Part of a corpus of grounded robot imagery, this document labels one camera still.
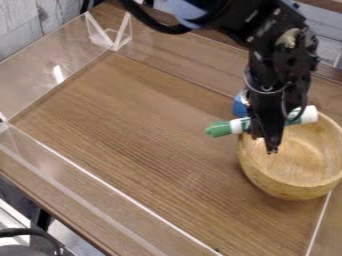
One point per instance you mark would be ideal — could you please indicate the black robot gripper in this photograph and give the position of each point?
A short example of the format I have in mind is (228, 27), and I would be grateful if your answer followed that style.
(273, 107)

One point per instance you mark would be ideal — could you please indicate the green Expo marker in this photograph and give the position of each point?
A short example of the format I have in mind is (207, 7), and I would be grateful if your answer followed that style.
(241, 125)

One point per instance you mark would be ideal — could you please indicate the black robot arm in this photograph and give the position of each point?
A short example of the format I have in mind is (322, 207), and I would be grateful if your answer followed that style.
(270, 28)

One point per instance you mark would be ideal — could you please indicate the brown wooden bowl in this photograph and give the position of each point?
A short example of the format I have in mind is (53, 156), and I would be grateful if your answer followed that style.
(305, 170)

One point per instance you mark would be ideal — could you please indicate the blue foam block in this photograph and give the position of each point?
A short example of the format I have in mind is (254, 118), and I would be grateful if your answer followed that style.
(240, 106)

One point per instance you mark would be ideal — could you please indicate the black metal stand base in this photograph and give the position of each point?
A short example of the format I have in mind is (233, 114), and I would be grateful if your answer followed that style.
(42, 243)

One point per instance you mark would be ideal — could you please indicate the clear acrylic tray wall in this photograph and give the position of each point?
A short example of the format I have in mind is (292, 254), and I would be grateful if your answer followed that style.
(107, 102)

